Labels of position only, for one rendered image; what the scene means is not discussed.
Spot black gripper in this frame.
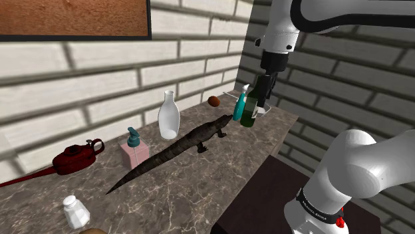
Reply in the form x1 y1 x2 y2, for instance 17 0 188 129
257 51 290 108

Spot white salt shaker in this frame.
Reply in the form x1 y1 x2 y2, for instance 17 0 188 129
62 195 91 230

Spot teal spray bottle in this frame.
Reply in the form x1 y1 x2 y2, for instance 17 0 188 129
232 84 251 122

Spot white flat tray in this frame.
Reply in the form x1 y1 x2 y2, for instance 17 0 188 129
223 91 272 118

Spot red watering can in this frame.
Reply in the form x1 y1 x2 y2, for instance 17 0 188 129
0 138 106 189

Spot dark crocodile toy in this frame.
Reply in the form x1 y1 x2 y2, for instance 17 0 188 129
105 113 234 195

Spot pink soap dispenser teal pump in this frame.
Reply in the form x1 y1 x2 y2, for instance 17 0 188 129
120 126 150 170

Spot dark robot stand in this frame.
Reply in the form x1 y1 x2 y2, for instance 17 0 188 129
209 154 382 234

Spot brown framed wall picture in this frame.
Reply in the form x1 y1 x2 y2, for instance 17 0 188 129
0 0 153 42

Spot brown round object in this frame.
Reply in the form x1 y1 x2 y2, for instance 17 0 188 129
78 227 108 234

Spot green glass bottle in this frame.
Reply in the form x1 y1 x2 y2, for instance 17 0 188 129
239 75 261 128

